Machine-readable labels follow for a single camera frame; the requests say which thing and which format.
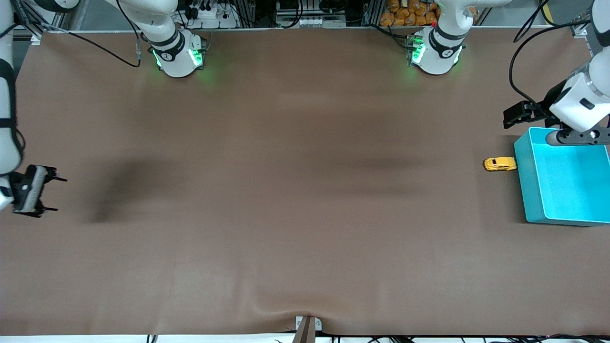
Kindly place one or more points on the aluminium frame profile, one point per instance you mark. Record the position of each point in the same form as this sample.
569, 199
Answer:
579, 31
63, 21

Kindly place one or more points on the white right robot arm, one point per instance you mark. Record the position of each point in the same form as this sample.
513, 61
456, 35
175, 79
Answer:
178, 59

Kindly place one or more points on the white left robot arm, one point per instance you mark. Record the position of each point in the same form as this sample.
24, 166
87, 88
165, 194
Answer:
438, 55

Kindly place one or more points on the yellow beetle toy car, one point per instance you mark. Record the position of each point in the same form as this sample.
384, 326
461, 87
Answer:
500, 164

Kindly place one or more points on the teal plastic storage bin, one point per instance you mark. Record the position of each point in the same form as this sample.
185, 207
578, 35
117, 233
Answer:
562, 186

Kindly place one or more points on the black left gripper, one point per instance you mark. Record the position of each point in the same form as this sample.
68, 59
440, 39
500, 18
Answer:
545, 105

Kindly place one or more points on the white terminal block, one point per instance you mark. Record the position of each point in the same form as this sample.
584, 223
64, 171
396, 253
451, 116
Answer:
318, 22

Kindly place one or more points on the metal bracket with brown post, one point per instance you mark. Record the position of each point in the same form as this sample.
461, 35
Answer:
307, 331

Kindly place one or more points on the pile of orange items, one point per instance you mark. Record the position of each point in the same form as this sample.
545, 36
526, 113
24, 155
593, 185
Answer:
410, 14

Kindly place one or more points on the brown table mat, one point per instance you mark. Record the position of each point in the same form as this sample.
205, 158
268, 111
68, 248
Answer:
305, 214

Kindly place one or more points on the white power strip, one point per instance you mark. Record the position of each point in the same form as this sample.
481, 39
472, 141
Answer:
209, 18

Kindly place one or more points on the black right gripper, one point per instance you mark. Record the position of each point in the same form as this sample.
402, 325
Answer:
21, 186

